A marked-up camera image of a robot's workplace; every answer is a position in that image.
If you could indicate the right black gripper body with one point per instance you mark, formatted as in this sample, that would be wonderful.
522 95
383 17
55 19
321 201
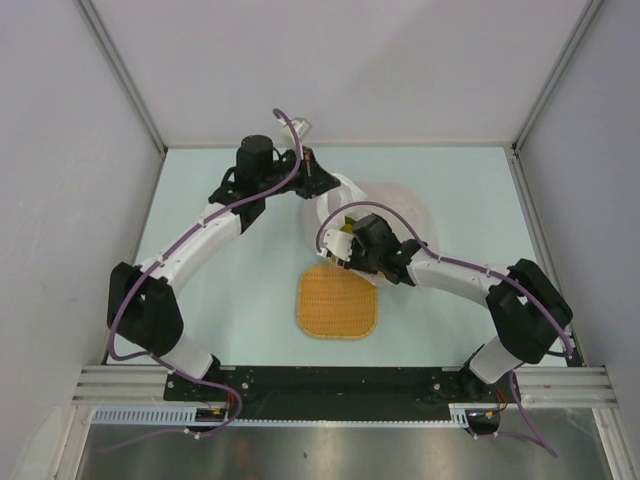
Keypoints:
362 259

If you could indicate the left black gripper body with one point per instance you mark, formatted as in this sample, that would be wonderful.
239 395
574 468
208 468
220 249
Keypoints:
279 173

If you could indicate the white plastic bag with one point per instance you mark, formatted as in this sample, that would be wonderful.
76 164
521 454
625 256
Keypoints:
408 216

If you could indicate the fake pineapple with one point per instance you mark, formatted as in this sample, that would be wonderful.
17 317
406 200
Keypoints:
348 225

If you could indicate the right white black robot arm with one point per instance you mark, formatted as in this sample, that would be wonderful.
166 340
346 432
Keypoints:
527 310

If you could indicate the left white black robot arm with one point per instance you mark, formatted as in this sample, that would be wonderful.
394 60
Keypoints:
143 299

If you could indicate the woven bamboo tray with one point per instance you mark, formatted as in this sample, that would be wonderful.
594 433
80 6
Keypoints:
334 304

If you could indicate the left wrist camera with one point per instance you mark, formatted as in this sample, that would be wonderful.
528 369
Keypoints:
302 128

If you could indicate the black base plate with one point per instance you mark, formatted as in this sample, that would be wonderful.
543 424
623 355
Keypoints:
352 394

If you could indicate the aluminium frame rail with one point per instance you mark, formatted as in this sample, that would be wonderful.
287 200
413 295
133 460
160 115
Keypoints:
541 387

